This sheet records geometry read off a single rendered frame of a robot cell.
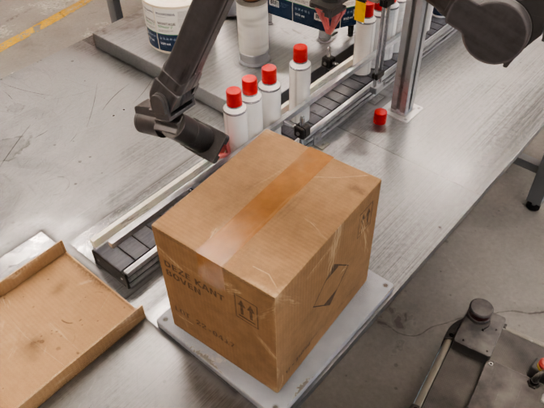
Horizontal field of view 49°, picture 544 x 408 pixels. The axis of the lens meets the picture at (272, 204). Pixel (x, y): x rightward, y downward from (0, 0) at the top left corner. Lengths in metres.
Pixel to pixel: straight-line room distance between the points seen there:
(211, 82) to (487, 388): 1.13
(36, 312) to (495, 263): 1.74
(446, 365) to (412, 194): 0.62
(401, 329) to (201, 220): 1.36
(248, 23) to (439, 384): 1.13
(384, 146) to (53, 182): 0.82
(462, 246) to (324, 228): 1.60
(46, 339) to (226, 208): 0.46
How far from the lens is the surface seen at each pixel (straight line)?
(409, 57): 1.55
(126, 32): 1.97
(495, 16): 0.76
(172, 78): 1.10
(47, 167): 1.57
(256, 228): 0.91
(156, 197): 1.29
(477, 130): 1.64
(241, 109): 1.28
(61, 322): 1.23
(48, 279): 1.30
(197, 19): 1.02
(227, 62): 1.76
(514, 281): 2.42
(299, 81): 1.43
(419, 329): 2.19
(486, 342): 1.87
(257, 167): 1.01
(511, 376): 1.86
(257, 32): 1.68
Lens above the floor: 1.78
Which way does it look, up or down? 45 degrees down
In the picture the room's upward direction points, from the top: 1 degrees counter-clockwise
